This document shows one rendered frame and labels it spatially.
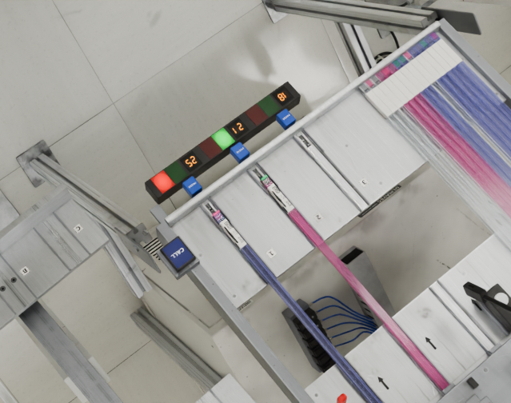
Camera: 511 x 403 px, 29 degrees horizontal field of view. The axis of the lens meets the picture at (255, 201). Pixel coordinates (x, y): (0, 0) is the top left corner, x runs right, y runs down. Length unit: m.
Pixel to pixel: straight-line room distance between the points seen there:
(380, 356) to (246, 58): 1.10
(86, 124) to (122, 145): 0.11
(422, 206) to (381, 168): 0.37
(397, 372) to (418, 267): 0.54
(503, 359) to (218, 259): 0.51
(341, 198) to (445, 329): 0.29
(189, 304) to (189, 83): 0.65
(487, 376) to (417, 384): 0.12
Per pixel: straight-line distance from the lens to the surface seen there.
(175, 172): 1.83
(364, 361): 1.74
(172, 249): 1.72
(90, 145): 2.47
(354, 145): 1.87
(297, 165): 1.84
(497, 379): 1.72
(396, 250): 2.19
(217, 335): 2.02
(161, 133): 2.54
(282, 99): 1.90
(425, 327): 1.77
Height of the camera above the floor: 2.29
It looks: 58 degrees down
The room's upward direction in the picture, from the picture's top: 117 degrees clockwise
